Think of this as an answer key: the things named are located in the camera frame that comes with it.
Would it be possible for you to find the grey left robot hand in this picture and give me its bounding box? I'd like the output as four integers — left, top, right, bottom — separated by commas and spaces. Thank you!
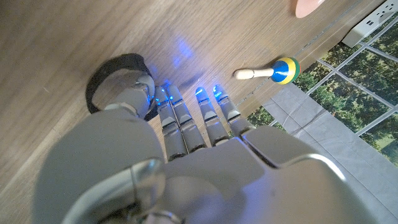
32, 74, 379, 224

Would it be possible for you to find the multicoloured puzzle cube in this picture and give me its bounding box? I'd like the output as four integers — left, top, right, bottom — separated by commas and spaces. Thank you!
233, 57, 302, 85

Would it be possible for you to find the pink round plate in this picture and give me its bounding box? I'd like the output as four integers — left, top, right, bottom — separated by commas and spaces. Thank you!
294, 0, 326, 19

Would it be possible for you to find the white power strip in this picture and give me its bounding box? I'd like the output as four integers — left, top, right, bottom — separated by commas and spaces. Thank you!
341, 0, 398, 49

